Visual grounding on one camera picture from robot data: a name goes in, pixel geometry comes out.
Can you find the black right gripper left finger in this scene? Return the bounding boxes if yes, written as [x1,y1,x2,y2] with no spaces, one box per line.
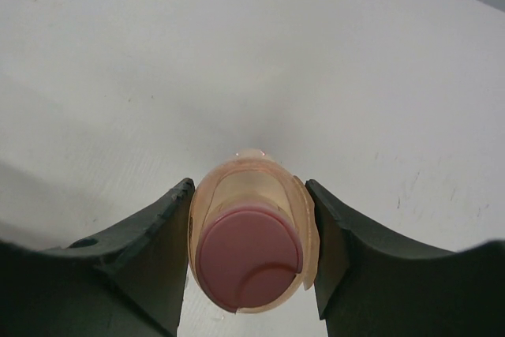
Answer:
[1,178,195,336]

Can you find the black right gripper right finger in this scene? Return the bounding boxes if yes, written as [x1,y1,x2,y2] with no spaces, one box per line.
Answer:
[305,180,504,336]

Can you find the orange bottle with pink cap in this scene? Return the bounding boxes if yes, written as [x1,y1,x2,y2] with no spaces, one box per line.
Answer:
[188,149,320,313]

